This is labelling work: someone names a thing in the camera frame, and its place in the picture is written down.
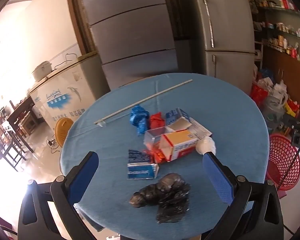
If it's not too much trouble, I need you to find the power strip with cable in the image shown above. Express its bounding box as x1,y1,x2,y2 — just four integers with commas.
46,139,62,153

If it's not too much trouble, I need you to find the red plastic bag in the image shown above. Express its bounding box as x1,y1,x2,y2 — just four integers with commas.
148,112,165,130

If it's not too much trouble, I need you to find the dark wooden table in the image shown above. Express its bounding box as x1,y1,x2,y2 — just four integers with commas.
6,96,35,153

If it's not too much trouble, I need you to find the wooden shelf with goods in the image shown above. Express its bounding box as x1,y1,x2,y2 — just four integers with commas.
242,0,300,120

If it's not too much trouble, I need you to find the blue tablecloth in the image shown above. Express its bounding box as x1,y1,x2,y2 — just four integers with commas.
59,73,268,240

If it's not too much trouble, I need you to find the long white stick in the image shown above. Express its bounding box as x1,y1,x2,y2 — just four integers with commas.
94,79,193,127

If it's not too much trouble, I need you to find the dark wooden chair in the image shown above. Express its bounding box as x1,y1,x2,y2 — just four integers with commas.
0,120,23,173

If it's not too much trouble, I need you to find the white carton box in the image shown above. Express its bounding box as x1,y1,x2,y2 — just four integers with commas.
187,118,213,140

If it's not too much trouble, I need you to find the blue plastic bag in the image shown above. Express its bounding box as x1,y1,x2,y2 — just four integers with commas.
129,104,150,136

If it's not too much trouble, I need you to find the pile of plastic bags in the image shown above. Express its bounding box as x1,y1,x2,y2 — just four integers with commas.
250,65,300,130

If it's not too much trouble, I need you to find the grey multi-door refrigerator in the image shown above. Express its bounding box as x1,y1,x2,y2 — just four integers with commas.
75,0,179,90

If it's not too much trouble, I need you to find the silver two-door refrigerator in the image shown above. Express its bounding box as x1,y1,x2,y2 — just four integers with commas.
187,0,255,95

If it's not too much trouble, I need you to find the blue carton box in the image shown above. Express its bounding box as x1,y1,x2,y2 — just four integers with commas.
164,108,192,130

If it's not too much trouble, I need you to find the red shiny wrapper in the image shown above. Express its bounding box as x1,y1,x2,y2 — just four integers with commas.
144,148,171,165

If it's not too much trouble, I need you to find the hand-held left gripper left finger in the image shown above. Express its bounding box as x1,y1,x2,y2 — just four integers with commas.
17,151,100,240

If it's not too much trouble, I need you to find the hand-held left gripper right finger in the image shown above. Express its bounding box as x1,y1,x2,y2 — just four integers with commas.
202,152,284,240

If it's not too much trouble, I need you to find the black plastic bag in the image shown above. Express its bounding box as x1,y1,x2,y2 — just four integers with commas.
129,173,191,223

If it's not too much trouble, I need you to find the blue and silver carton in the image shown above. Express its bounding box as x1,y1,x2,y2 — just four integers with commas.
127,149,160,180

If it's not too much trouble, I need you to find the white rice cooker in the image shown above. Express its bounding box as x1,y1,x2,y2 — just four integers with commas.
31,61,53,82

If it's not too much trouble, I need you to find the orange and white carton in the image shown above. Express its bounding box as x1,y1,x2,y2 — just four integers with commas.
158,129,203,162

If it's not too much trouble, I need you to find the round yellow fan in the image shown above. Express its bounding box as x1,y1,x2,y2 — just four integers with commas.
55,118,74,148

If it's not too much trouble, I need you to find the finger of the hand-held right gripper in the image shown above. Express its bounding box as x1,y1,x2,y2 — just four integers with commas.
282,115,300,128

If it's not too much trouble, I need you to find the red plastic basket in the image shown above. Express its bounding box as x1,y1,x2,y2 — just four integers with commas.
265,133,300,191

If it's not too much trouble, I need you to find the clear plastic box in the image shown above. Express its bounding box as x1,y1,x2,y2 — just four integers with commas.
143,127,167,153

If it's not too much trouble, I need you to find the white chest freezer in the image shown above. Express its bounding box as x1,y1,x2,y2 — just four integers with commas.
29,51,110,133

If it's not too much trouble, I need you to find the white paper ball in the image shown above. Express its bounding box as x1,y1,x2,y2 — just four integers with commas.
195,136,217,155

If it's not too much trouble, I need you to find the thin gripper cable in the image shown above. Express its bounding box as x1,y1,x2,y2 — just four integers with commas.
277,149,300,189

